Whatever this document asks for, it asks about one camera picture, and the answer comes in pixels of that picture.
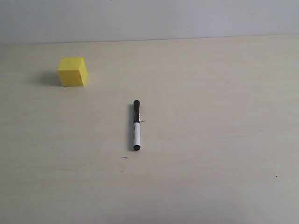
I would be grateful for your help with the yellow foam cube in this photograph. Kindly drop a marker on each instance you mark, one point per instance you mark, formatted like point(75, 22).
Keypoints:
point(72, 71)

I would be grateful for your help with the black and white whiteboard marker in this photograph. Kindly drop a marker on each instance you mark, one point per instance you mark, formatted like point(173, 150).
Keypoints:
point(137, 129)

